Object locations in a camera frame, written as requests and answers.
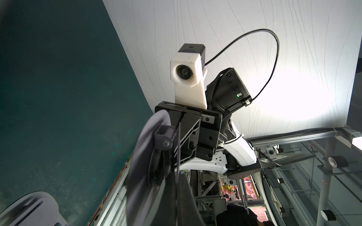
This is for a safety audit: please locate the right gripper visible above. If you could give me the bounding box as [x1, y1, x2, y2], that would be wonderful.
[155, 101, 222, 164]

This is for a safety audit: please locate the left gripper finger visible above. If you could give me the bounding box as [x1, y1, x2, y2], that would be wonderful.
[152, 171, 205, 226]

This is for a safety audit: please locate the purple phone stand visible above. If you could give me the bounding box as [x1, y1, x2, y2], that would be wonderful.
[126, 110, 176, 226]

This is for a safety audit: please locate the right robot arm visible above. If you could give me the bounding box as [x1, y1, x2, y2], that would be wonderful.
[155, 68, 316, 180]

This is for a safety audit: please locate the green table mat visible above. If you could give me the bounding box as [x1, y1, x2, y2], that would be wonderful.
[1, 1, 152, 226]

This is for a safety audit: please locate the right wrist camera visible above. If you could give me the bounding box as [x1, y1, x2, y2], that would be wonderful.
[170, 43, 207, 109]

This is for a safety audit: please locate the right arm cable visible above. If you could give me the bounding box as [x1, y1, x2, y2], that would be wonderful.
[204, 28, 281, 103]

